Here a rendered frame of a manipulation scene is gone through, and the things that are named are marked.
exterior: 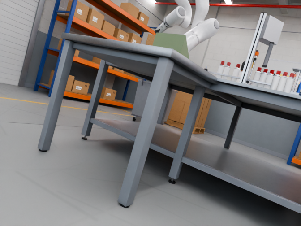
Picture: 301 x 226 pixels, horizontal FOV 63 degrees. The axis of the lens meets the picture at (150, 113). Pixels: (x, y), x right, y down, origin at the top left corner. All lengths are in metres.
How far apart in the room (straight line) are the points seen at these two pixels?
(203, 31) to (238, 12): 5.81
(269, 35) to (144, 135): 1.48
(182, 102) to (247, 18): 3.08
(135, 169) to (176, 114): 4.63
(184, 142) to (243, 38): 5.75
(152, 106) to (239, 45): 6.19
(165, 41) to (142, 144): 0.77
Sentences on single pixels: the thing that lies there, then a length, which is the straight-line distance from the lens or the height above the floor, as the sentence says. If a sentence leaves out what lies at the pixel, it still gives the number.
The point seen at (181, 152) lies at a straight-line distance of 1.84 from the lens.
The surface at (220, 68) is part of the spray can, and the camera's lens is 2.44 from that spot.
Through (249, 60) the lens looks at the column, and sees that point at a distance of 2.25.
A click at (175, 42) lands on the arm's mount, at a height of 0.96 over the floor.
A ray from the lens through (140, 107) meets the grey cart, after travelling 4.53.
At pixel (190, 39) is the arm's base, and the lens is 1.77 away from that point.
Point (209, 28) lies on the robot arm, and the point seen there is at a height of 1.16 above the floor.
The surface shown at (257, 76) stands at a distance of 2.35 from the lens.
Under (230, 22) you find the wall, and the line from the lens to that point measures 7.63.
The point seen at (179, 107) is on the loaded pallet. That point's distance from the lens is 5.82.
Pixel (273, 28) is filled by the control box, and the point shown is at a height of 1.40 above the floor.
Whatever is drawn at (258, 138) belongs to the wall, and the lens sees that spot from 6.73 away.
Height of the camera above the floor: 0.60
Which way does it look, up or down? 4 degrees down
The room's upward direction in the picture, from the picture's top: 16 degrees clockwise
